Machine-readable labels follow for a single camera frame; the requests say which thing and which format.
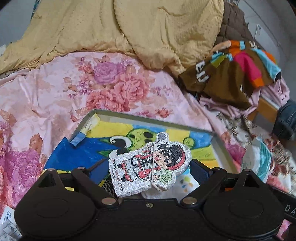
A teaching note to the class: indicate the brown quilted jacket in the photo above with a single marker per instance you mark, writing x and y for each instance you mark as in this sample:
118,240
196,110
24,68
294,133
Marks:
234,26

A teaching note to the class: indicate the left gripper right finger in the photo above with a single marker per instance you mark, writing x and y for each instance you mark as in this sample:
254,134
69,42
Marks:
209,180

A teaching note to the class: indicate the wooden bed frame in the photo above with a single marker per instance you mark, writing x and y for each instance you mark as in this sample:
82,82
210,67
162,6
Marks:
266,109

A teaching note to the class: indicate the blue denim jeans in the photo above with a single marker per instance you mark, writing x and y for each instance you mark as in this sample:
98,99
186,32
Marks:
285,123

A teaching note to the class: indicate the face mask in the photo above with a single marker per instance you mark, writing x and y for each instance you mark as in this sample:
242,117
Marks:
257,158

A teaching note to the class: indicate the cartoon character plush pad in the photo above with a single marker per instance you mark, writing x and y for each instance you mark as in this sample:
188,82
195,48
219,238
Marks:
153,166

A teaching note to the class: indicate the pink floral quilt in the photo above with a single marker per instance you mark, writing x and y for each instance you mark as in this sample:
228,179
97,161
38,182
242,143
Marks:
39,107

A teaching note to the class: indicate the colourful striped brown garment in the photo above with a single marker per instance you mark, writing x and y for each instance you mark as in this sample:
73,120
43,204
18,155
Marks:
231,73

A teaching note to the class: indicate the yellow dotted blanket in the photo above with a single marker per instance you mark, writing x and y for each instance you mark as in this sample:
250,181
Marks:
161,34

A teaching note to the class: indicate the cartoon painted tray box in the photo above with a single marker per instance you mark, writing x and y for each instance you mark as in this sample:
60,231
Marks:
98,137

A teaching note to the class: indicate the ornate white red bedsheet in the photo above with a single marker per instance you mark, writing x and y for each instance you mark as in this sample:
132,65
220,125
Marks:
238,133

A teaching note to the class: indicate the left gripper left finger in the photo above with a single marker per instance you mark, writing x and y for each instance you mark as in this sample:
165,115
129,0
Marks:
88,180

